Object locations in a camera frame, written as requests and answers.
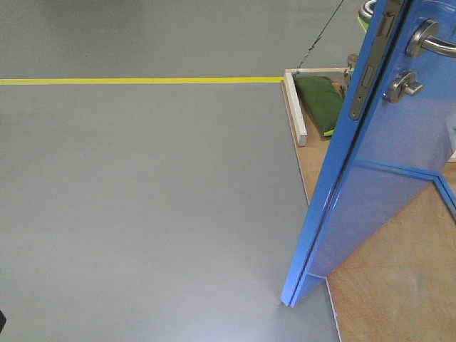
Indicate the blue door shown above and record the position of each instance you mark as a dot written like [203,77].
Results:
[377,164]

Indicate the left green sandbag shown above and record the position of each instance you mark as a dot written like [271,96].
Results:
[322,100]

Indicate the silver thumb turn lock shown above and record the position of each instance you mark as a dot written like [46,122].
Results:
[405,84]

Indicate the wooden platform base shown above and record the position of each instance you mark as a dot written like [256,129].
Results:
[399,285]

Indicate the steel latch faceplate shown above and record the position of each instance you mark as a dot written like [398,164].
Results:
[378,18]

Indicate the white far edge rail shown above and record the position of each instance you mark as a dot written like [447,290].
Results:
[294,107]

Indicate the silver door lever handle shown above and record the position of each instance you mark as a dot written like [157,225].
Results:
[425,39]

